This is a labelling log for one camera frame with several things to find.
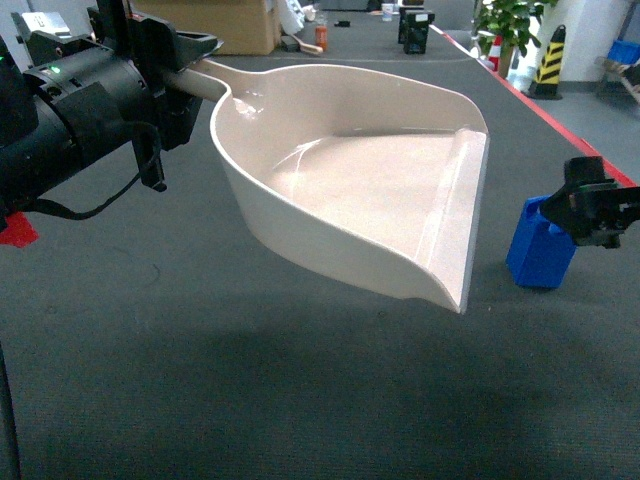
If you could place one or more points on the red white traffic cone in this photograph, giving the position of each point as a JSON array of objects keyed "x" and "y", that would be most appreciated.
[{"x": 494, "y": 53}]

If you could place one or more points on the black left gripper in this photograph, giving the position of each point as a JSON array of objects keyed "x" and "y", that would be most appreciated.
[{"x": 85, "y": 97}]

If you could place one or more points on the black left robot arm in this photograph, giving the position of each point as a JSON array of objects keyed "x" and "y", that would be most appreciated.
[{"x": 11, "y": 202}]

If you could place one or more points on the green potted plant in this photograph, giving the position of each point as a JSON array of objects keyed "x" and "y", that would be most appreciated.
[{"x": 512, "y": 21}]

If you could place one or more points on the blue plastic block part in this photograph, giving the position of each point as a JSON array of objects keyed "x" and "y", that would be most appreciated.
[{"x": 540, "y": 252}]

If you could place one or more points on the blue bin on shelf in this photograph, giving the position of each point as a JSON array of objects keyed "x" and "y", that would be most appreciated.
[{"x": 624, "y": 52}]

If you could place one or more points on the white cup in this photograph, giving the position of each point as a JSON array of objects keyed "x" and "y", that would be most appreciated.
[{"x": 387, "y": 12}]

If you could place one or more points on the orange bottle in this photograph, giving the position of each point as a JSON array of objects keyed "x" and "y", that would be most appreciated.
[{"x": 321, "y": 33}]

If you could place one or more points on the beige plastic dustpan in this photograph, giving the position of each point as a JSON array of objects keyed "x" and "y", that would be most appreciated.
[{"x": 369, "y": 178}]

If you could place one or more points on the black crate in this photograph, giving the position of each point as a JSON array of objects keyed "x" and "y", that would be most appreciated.
[{"x": 414, "y": 26}]

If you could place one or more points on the yellow black striped bollard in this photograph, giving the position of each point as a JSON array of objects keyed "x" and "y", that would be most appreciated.
[{"x": 545, "y": 83}]

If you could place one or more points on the wooden brush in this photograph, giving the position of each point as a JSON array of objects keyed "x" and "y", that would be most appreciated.
[{"x": 308, "y": 48}]

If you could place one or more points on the large cardboard box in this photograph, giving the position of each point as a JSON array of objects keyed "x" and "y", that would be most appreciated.
[{"x": 244, "y": 27}]

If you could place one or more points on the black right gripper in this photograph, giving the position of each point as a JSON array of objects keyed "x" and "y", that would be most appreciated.
[{"x": 590, "y": 206}]

